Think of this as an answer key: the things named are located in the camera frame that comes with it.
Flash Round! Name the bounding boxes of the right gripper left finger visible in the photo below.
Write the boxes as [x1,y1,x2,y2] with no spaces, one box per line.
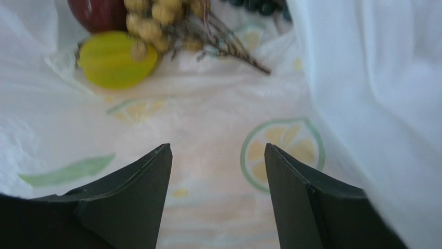
[1,144,173,248]

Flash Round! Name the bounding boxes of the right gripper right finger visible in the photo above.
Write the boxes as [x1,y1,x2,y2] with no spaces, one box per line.
[265,144,405,249]

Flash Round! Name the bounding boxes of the white plastic bag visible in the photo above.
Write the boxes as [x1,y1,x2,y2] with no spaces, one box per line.
[1,1,441,248]

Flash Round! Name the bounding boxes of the fake green starfruit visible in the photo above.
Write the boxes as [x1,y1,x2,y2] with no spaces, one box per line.
[77,31,159,90]

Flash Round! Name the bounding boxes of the fake dark red plum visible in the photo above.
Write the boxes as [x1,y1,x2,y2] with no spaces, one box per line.
[67,0,127,34]

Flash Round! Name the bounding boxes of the fake black grapes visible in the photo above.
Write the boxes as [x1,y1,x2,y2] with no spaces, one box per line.
[224,0,292,22]

